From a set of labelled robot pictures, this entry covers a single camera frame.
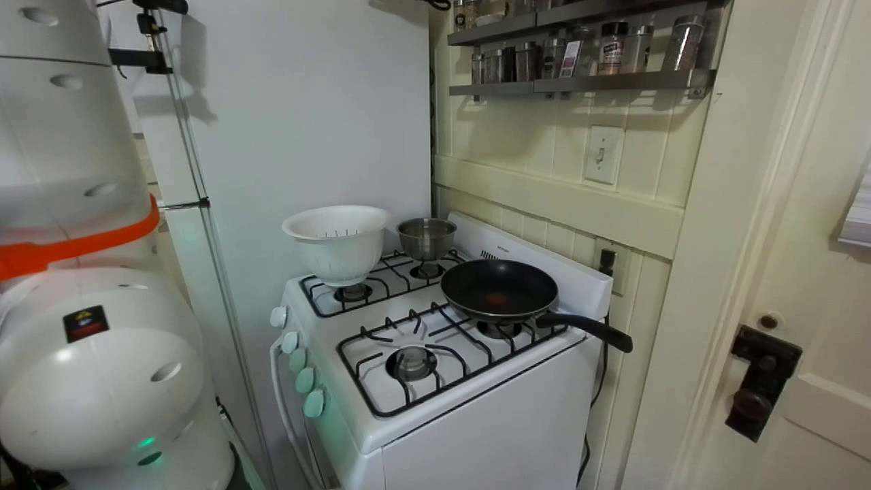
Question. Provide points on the green herb steel-lid jar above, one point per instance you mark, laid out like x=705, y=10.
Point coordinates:
x=530, y=60

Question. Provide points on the beige spice steel-lid jar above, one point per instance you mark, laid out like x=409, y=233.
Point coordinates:
x=643, y=49

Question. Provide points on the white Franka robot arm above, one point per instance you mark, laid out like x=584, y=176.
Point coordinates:
x=92, y=398

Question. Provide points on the white hanging paper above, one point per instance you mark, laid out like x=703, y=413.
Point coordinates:
x=858, y=213

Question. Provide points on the white colander bowl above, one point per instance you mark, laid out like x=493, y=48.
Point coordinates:
x=341, y=247

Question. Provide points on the cream light switch plate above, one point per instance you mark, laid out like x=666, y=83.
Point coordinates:
x=602, y=156

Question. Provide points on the black-lid labelled spice jar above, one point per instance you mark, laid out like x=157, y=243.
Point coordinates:
x=614, y=52

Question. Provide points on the dark spice glass jar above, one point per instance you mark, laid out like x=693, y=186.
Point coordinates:
x=686, y=45

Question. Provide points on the black boom bar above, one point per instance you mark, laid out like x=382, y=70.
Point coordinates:
x=139, y=59

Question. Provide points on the white barcode label jar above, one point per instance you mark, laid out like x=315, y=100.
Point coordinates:
x=569, y=60

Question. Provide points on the white panel door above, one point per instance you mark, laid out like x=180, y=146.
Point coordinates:
x=817, y=300

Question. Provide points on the black frying pan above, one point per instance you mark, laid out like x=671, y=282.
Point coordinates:
x=499, y=290

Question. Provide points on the metal stand pole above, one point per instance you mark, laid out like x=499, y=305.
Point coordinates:
x=180, y=117

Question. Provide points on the steel wall spice rack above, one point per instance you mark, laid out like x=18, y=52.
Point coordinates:
x=580, y=83

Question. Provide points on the small steel pot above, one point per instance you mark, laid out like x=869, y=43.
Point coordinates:
x=426, y=240

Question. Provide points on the black door latch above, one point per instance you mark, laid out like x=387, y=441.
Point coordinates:
x=764, y=383

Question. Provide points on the herb jar round black label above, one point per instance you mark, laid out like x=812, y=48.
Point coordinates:
x=549, y=60

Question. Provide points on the black opaque jar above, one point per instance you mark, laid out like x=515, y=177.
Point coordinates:
x=510, y=67

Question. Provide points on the white stove knob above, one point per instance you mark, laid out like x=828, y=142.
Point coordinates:
x=280, y=316
x=297, y=360
x=315, y=403
x=290, y=341
x=307, y=380

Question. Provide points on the white gas stove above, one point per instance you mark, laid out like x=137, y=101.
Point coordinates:
x=490, y=436

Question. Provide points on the black burner grate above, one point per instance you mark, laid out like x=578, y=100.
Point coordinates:
x=308, y=297
x=354, y=383

